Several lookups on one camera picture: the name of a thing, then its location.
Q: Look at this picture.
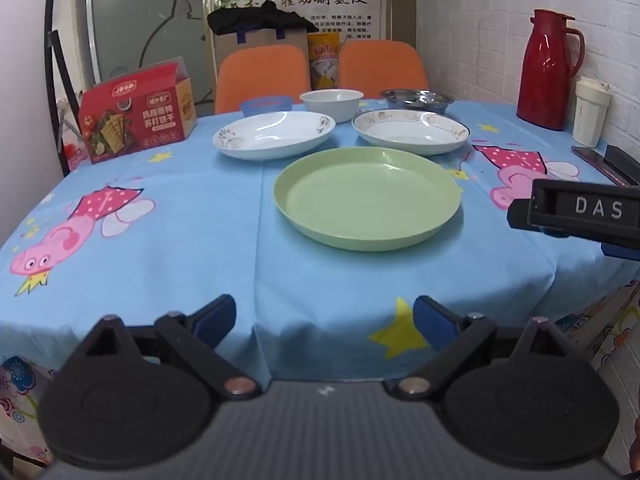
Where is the pink printed package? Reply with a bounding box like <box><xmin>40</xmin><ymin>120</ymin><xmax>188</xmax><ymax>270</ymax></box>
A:
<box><xmin>57</xmin><ymin>100</ymin><xmax>93</xmax><ymax>171</ymax></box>

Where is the orange chair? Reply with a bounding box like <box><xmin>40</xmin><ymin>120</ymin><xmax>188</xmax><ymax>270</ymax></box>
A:
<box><xmin>214</xmin><ymin>44</ymin><xmax>312</xmax><ymax>115</ymax></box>
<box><xmin>338</xmin><ymin>40</ymin><xmax>430</xmax><ymax>100</ymax></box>

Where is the green plastic plate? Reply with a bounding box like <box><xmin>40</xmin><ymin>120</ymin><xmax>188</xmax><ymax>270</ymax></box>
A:
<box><xmin>273</xmin><ymin>147</ymin><xmax>463</xmax><ymax>252</ymax></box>

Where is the blue translucent plastic bowl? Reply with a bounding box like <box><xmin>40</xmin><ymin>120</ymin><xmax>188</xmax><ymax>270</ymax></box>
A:
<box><xmin>240</xmin><ymin>96</ymin><xmax>292</xmax><ymax>119</ymax></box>

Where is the black rectangular case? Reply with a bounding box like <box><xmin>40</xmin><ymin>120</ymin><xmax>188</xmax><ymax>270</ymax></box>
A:
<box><xmin>604</xmin><ymin>144</ymin><xmax>640</xmax><ymax>187</ymax></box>

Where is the black smartphone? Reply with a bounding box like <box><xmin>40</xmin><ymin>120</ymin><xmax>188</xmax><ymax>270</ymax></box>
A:
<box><xmin>571</xmin><ymin>145</ymin><xmax>621</xmax><ymax>183</ymax></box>

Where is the cardboard bag with blue handles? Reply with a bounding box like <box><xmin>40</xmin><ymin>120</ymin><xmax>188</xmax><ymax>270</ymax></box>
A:
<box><xmin>214</xmin><ymin>27</ymin><xmax>310</xmax><ymax>86</ymax></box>

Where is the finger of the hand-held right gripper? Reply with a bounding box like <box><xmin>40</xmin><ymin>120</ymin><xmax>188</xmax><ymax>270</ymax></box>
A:
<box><xmin>601</xmin><ymin>241</ymin><xmax>640</xmax><ymax>261</ymax></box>

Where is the white tumbler cup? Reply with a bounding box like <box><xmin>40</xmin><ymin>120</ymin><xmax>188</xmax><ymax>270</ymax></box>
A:
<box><xmin>572</xmin><ymin>76</ymin><xmax>612</xmax><ymax>149</ymax></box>

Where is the stainless steel bowl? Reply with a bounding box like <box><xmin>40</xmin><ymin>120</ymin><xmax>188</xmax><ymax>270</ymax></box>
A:
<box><xmin>380</xmin><ymin>88</ymin><xmax>455</xmax><ymax>114</ymax></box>

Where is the blue cartoon printed tablecloth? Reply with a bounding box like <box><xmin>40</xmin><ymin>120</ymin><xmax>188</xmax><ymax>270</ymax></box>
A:
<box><xmin>0</xmin><ymin>97</ymin><xmax>640</xmax><ymax>386</ymax></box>

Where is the red thermos jug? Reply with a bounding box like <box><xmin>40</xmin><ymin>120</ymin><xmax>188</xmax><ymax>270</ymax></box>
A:
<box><xmin>516</xmin><ymin>9</ymin><xmax>586</xmax><ymax>132</ymax></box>

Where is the white plate with gold rim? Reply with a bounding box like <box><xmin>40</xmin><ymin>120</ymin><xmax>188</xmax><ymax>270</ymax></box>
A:
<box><xmin>352</xmin><ymin>109</ymin><xmax>471</xmax><ymax>156</ymax></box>

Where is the black curved pole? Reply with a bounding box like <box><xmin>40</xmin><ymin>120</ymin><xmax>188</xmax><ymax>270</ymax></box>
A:
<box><xmin>44</xmin><ymin>0</ymin><xmax>72</xmax><ymax>177</ymax></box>

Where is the floral table skirt cloth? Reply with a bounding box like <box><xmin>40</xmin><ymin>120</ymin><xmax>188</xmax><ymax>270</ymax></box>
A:
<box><xmin>0</xmin><ymin>280</ymin><xmax>640</xmax><ymax>476</ymax></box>

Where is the black cloth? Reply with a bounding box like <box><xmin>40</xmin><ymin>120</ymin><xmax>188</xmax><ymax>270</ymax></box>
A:
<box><xmin>207</xmin><ymin>0</ymin><xmax>312</xmax><ymax>38</ymax></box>

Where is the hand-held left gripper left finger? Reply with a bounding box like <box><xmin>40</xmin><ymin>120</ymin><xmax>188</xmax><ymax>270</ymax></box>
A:
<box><xmin>82</xmin><ymin>294</ymin><xmax>263</xmax><ymax>401</ymax></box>

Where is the white ceramic bowl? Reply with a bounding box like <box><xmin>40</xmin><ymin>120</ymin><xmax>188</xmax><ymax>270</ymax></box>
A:
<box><xmin>299</xmin><ymin>88</ymin><xmax>364</xmax><ymax>124</ymax></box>

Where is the red cracker box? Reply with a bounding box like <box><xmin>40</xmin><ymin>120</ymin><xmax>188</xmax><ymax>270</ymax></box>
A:
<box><xmin>78</xmin><ymin>57</ymin><xmax>198</xmax><ymax>165</ymax></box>

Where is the white plate with floral print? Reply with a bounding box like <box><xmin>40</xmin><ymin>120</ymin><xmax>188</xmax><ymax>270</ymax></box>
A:
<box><xmin>212</xmin><ymin>111</ymin><xmax>336</xmax><ymax>161</ymax></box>

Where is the frosted glass panel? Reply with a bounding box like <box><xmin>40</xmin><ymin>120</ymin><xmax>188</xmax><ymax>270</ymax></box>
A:
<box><xmin>87</xmin><ymin>0</ymin><xmax>213</xmax><ymax>106</ymax></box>

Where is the yellow snack bag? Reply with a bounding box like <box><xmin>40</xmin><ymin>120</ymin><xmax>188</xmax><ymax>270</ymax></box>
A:
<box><xmin>306</xmin><ymin>32</ymin><xmax>343</xmax><ymax>90</ymax></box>

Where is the framed text wall poster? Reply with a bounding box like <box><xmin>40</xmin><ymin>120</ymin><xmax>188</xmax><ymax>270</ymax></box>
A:
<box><xmin>202</xmin><ymin>0</ymin><xmax>391</xmax><ymax>43</ymax></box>

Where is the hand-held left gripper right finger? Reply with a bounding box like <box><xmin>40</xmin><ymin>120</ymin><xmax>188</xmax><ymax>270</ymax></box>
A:
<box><xmin>384</xmin><ymin>295</ymin><xmax>569</xmax><ymax>401</ymax></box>

